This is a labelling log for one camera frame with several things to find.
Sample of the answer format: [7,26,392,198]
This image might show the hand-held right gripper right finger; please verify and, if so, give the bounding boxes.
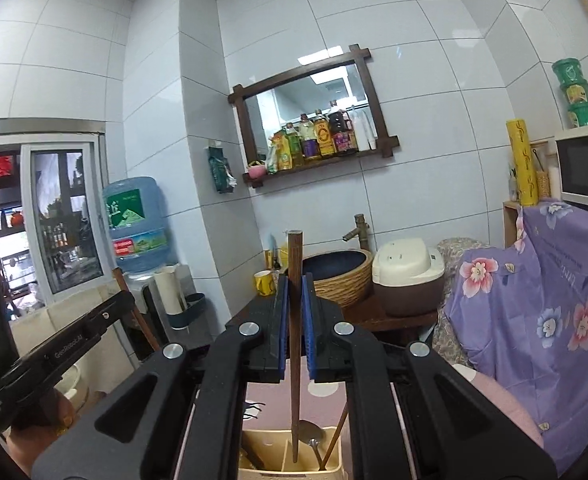
[301,272,558,480]

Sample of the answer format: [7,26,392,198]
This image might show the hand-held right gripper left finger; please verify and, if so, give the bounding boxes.
[31,272,291,480]

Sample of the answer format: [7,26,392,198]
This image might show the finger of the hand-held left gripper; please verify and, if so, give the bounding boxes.
[96,291,136,337]

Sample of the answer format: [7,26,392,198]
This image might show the dark brown chopstick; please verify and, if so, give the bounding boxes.
[287,229,304,464]
[112,268,161,355]
[320,402,350,472]

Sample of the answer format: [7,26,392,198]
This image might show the silver metal spoon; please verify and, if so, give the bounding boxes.
[298,419,326,472]

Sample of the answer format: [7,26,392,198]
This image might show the beige plastic utensil holder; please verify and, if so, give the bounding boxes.
[237,425,349,480]

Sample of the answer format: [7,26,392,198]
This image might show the person's left hand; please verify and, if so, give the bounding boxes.
[6,387,78,466]

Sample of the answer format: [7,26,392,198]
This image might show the yellow mug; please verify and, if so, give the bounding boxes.
[253,268,275,297]

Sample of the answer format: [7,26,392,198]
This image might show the white paper towel roll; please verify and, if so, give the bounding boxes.
[153,264,188,317]

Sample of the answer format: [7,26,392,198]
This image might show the woven basin sink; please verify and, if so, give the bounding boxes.
[301,247,375,309]

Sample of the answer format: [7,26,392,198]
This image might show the blue-grey cup holder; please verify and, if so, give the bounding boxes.
[166,292,208,330]

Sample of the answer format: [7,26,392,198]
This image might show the grey water dispenser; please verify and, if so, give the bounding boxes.
[123,262,210,362]

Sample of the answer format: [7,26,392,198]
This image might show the blue water jug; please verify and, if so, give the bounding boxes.
[102,175,169,275]

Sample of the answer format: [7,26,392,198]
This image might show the sliding glass window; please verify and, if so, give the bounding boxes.
[0,119,108,307]

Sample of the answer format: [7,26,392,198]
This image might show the bamboo style faucet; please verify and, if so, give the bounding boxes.
[342,213,370,251]

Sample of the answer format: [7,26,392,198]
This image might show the white rice cooker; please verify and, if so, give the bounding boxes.
[371,238,446,318]

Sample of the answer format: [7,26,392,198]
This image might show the grey floral cloth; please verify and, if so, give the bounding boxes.
[431,237,496,369]

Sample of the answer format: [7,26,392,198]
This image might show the green hanging packet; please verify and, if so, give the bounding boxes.
[206,144,238,195]

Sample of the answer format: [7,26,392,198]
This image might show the yellow snack bag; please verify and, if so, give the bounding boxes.
[266,129,293,175]

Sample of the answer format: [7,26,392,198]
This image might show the green oil bottle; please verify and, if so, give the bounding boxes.
[284,122,305,169]

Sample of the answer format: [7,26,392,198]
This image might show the bottle with purple label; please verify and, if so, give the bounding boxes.
[299,113,321,161]

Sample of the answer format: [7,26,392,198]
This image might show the bottle with orange label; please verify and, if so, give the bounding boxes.
[314,108,336,157]

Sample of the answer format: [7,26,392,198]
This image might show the dark sauce bottle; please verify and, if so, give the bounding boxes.
[328,100,358,155]

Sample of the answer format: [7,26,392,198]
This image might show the white plastic bottles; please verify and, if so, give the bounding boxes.
[351,104,379,151]

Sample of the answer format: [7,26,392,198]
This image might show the wooden crate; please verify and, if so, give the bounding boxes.
[502,199,523,249]

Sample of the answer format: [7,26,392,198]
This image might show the purple floral cloth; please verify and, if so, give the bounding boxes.
[443,198,588,477]

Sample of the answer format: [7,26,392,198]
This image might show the wooden framed mirror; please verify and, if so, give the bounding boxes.
[228,44,401,189]

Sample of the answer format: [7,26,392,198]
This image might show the yellow patterned roll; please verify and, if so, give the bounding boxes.
[505,118,539,206]

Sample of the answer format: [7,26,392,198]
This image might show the woven holder with sticks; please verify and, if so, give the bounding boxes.
[531,142,553,200]

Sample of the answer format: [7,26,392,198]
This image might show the white microwave oven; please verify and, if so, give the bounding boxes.
[553,122,588,212]

